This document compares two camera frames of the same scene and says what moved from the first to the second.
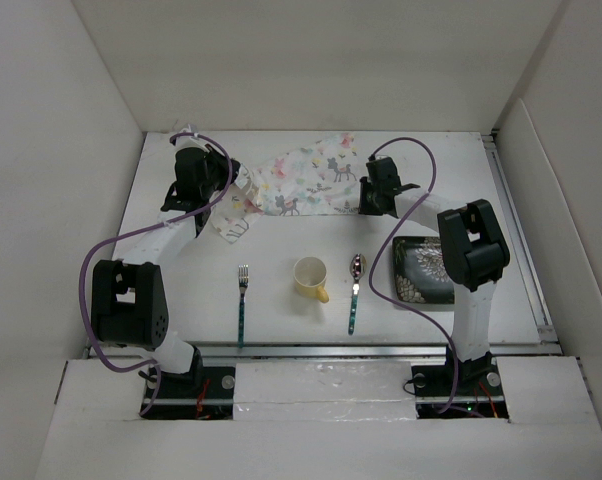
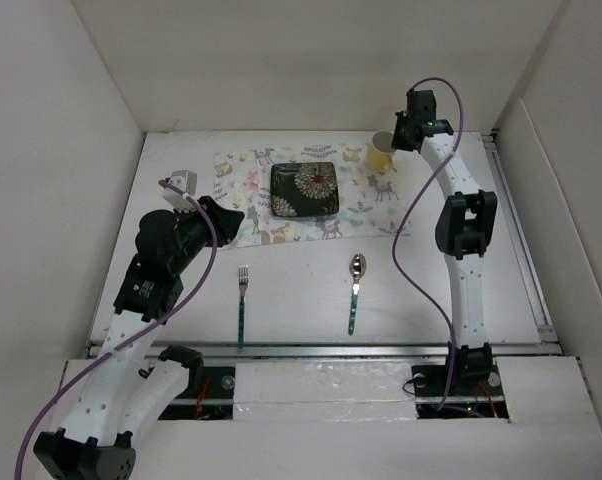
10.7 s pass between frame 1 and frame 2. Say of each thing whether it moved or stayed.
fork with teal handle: stayed
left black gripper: moved
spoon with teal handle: stayed
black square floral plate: moved
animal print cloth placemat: moved
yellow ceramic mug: moved
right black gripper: moved
